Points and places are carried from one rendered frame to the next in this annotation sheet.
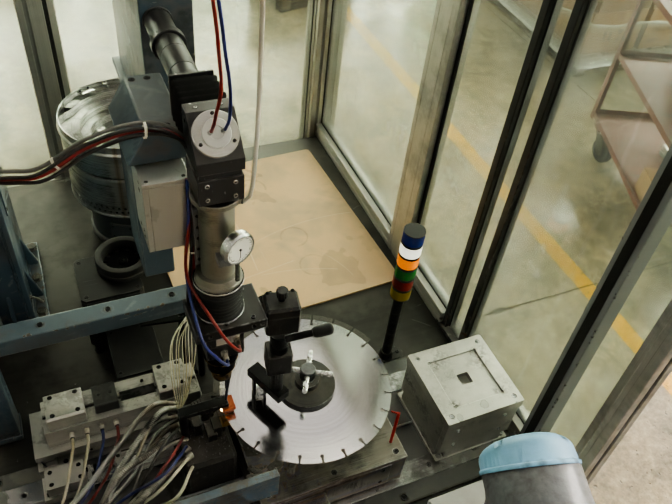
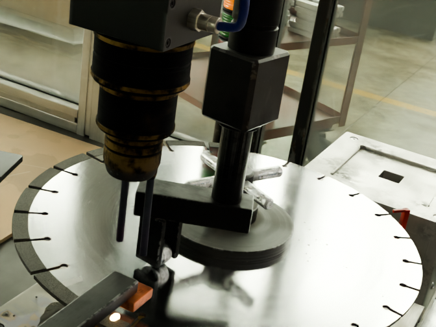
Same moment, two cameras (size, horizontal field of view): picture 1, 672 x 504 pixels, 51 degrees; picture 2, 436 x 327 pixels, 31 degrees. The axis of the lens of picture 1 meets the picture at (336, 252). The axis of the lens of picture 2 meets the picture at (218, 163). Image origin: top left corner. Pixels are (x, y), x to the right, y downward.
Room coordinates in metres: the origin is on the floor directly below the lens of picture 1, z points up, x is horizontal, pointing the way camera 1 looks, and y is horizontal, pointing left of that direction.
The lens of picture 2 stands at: (0.33, 0.39, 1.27)
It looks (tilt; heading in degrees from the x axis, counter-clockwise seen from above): 24 degrees down; 323
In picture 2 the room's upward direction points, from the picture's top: 9 degrees clockwise
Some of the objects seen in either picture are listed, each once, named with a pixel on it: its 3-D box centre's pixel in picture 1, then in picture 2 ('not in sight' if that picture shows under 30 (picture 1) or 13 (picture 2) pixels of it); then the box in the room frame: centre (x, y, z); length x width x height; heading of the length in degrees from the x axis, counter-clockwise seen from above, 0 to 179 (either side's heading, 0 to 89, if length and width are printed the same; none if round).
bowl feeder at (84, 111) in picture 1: (131, 170); not in sight; (1.37, 0.55, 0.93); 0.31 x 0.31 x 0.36
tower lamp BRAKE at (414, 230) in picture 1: (413, 235); not in sight; (1.03, -0.15, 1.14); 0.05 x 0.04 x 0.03; 28
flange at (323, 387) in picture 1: (306, 381); (229, 213); (0.78, 0.02, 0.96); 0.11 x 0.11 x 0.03
